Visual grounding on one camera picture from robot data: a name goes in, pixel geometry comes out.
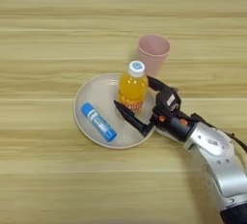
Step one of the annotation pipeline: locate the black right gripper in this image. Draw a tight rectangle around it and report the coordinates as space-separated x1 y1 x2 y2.
113 75 198 144

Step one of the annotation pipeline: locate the orange juice bottle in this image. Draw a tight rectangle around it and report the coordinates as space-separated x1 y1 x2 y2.
117 60 150 115

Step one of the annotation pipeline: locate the pink plastic cup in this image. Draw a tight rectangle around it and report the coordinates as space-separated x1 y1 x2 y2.
137 34 172 78

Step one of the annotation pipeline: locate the small black box white label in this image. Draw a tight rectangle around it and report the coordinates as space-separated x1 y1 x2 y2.
156 87 181 115

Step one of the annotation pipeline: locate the beige round plate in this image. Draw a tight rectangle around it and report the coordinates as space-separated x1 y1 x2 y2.
72 72 159 150

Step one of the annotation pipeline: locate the blue glue stick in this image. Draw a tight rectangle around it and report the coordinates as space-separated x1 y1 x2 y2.
80 101 118 143

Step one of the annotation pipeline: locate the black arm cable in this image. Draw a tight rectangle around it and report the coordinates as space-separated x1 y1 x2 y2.
191 112 247 154

